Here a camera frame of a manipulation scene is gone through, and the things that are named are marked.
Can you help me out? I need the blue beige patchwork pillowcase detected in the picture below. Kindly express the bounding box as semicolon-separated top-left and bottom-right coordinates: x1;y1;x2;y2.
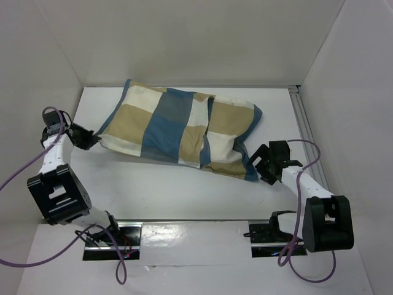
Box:
96;79;263;182

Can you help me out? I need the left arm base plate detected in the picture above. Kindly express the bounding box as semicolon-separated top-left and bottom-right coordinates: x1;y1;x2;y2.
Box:
82;221;142;261

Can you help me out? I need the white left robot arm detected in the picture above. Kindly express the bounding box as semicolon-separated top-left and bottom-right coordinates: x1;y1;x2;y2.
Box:
27;107;121;245

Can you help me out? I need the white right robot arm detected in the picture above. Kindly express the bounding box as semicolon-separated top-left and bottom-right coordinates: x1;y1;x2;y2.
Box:
248;140;354;253

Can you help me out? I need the aluminium rail right side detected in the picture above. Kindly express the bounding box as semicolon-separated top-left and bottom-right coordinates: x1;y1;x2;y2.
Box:
288;85;330;191

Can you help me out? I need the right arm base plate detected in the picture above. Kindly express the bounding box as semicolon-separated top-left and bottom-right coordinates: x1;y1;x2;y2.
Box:
243;223;293;258

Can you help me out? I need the aluminium rail front edge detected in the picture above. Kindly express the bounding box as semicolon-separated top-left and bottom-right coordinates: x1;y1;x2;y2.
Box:
117;218;269;224

